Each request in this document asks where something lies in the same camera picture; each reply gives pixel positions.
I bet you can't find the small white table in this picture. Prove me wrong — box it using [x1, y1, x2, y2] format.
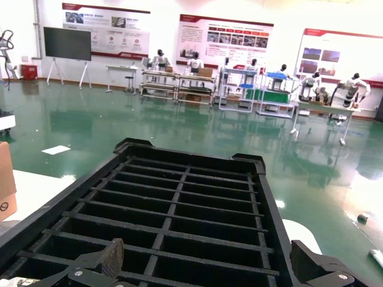
[105, 65, 140, 94]

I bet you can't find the wide blue bin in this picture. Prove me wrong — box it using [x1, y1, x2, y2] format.
[265, 71, 290, 80]

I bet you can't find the black slotted container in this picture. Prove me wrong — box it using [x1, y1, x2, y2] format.
[0, 137, 297, 287]

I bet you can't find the black stool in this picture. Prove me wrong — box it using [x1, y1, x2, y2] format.
[124, 75, 139, 96]

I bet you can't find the red bordered wall poster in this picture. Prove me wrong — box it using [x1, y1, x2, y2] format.
[62, 2, 151, 59]
[296, 28, 383, 83]
[176, 14, 275, 69]

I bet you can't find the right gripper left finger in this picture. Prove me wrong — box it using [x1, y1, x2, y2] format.
[38, 237, 133, 287]

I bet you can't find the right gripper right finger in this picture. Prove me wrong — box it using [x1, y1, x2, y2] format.
[289, 240, 373, 287]

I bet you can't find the white cabinet on base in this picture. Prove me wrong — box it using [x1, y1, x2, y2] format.
[0, 85, 16, 139]

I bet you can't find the long white table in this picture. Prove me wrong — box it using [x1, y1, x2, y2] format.
[289, 100, 363, 146]

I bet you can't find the grey wall pipe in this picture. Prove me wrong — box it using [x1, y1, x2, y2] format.
[34, 0, 43, 60]

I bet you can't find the white paper sheet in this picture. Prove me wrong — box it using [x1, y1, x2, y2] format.
[41, 145, 72, 155]

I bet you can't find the white shelf frame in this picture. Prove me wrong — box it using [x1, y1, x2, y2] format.
[217, 67, 260, 114]
[256, 71, 296, 120]

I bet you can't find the metal workbench rack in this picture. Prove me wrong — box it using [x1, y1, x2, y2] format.
[176, 73, 217, 108]
[139, 69, 180, 103]

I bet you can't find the green panel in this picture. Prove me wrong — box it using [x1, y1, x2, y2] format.
[244, 88, 292, 105]

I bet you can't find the white robot arm with cables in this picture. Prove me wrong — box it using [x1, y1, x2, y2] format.
[0, 29, 24, 90]

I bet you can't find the white tube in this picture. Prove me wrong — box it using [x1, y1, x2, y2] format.
[367, 248, 383, 266]

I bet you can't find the black display on stand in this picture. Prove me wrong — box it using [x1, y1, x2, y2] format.
[43, 26, 93, 90]

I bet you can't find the brown cardboard box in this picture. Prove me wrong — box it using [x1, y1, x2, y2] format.
[0, 141, 18, 222]

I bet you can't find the red floor box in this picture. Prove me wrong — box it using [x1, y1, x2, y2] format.
[20, 63, 38, 81]

